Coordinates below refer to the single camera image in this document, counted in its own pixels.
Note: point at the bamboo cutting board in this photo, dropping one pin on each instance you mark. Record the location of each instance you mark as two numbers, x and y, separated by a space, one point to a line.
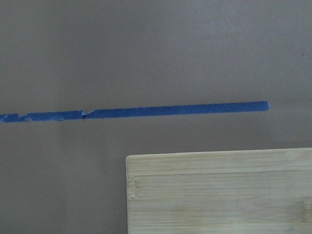
224 192

